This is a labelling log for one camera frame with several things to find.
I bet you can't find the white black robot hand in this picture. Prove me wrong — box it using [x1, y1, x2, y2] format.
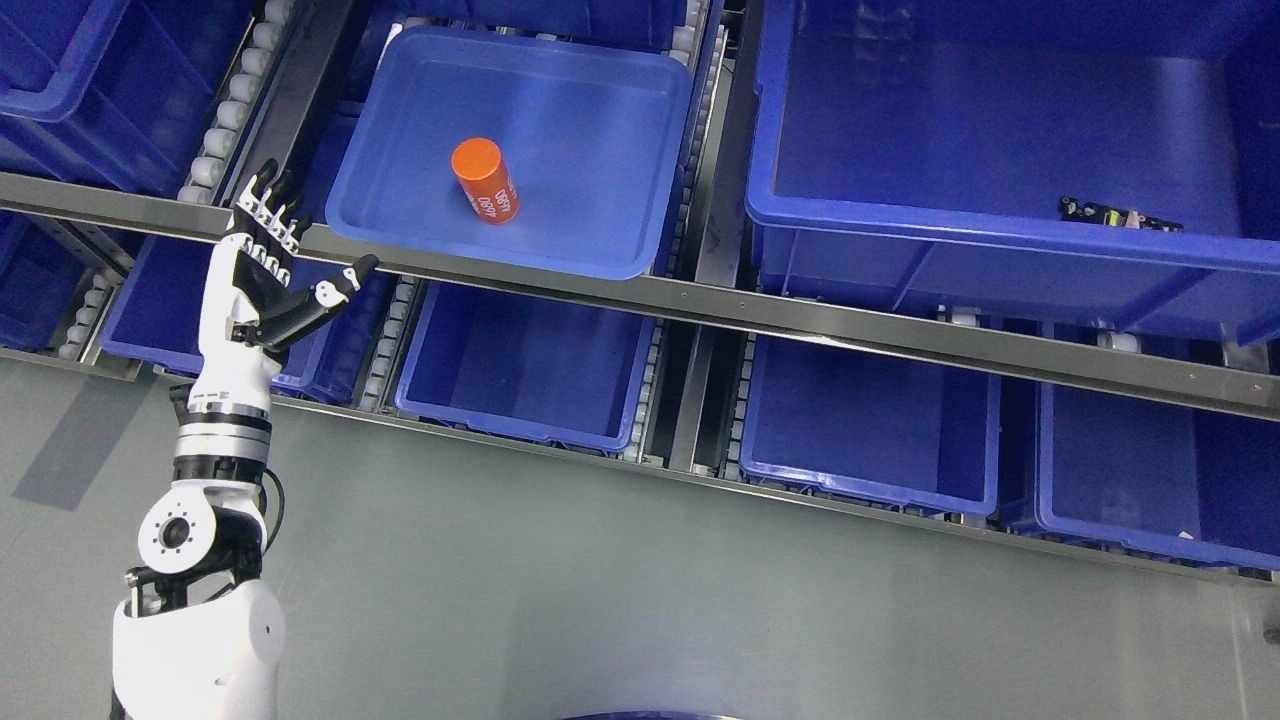
[187, 159, 380, 418]

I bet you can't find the orange cylindrical capacitor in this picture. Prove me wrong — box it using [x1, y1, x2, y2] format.
[451, 137, 520, 225]

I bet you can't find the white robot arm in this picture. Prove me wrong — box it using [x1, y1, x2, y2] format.
[110, 383, 287, 719]

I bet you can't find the steel shelf rack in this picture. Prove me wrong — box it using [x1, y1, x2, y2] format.
[0, 0, 1280, 585]

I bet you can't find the blue bin lower left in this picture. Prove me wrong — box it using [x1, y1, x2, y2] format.
[100, 236, 393, 404]

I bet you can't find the blue bin far left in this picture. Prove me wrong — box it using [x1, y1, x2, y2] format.
[1, 211, 84, 351]

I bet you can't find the blue bin top left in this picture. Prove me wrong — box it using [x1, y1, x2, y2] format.
[1, 1, 259, 197]

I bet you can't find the blue bin lower middle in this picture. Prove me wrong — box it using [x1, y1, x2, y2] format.
[394, 282, 657, 454]

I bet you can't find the shallow blue tray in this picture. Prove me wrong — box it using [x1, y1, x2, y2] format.
[325, 26, 692, 281]

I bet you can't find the blue bin lower centre-right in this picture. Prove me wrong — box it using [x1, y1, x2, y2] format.
[739, 337, 1001, 518]

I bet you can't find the large blue bin right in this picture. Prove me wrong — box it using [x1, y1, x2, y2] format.
[746, 1, 1279, 345]

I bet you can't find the small circuit board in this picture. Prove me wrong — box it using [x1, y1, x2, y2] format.
[1059, 196, 1184, 233]

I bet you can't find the blue bin lower right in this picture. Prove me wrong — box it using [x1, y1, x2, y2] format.
[1021, 384, 1279, 571]

